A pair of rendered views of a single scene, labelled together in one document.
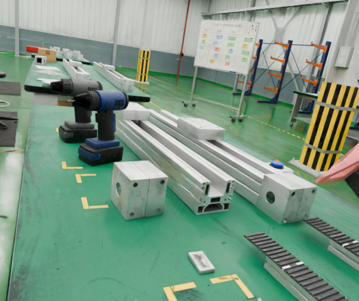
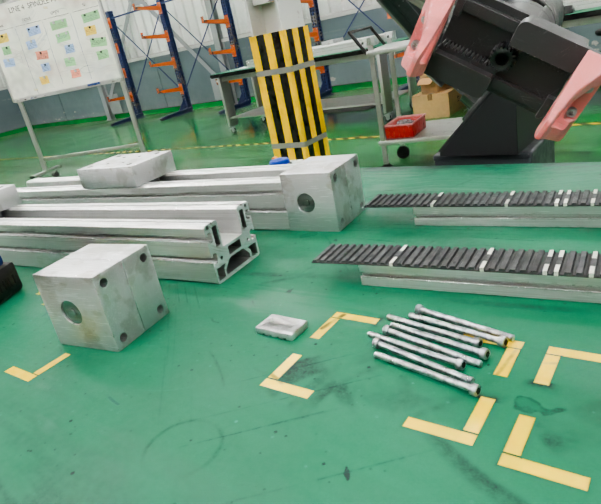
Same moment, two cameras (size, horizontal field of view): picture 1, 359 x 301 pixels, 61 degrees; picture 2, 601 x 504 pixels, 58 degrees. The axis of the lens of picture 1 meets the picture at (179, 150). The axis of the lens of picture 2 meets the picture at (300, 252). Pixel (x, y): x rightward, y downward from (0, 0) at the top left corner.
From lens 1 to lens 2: 0.13 m
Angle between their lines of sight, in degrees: 23
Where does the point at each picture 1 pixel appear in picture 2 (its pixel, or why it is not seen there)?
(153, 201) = (146, 297)
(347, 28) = not seen: outside the picture
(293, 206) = (342, 196)
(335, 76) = (262, 22)
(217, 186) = (225, 227)
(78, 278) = (120, 459)
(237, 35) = (66, 15)
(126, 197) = (100, 313)
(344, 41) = not seen: outside the picture
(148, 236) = (176, 347)
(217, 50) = (43, 56)
